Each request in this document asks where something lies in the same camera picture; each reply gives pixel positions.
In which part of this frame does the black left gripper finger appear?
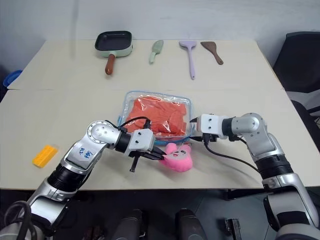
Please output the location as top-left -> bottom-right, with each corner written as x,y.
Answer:
145,146 -> 168,161
129,155 -> 141,173

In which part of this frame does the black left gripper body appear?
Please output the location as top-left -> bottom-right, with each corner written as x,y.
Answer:
128,146 -> 157,159

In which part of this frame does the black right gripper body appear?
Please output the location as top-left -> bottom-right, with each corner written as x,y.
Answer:
202,133 -> 219,146

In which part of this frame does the clear plastic zip pouch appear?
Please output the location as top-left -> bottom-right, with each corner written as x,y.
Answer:
116,90 -> 197,146

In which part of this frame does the orange cloth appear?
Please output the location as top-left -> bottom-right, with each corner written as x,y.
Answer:
124,96 -> 188,138

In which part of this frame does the pink plush toy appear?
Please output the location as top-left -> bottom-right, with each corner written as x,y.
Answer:
159,142 -> 195,174

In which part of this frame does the dark rounded shape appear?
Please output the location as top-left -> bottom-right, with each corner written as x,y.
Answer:
174,208 -> 209,240
116,208 -> 145,240

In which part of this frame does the purple silicone spatula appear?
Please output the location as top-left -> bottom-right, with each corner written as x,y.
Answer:
178,40 -> 198,81

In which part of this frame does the brown wooden spatula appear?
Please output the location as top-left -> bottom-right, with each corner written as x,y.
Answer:
200,41 -> 225,66

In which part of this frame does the green rice scoop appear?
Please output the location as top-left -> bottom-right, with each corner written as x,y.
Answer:
148,39 -> 165,65

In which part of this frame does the yellow block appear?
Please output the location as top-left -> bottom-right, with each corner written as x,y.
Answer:
31,144 -> 59,168

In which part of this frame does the square green frying pan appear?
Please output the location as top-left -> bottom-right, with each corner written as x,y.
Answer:
94,30 -> 134,76

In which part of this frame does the black office chair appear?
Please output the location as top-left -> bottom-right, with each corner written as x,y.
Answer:
271,31 -> 320,132

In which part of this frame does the blue plastic object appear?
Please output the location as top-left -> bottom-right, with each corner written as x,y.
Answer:
2,69 -> 24,89

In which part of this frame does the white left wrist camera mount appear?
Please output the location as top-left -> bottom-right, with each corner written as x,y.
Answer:
128,129 -> 155,158

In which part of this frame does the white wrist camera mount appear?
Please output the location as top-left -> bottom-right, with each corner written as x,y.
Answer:
128,129 -> 155,158
196,113 -> 224,139

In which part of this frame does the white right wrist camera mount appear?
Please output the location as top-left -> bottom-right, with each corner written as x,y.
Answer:
196,113 -> 224,139

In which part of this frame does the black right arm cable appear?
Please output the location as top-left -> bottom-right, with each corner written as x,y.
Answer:
203,135 -> 262,175

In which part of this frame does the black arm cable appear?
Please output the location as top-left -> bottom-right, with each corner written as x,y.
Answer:
116,116 -> 152,134
203,135 -> 262,175

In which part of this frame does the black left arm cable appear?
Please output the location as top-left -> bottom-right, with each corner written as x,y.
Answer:
116,116 -> 152,134

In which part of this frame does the small black bracket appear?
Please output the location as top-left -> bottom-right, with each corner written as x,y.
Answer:
224,218 -> 240,236

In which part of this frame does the thick black cable loop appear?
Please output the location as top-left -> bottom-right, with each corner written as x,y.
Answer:
3,199 -> 35,240

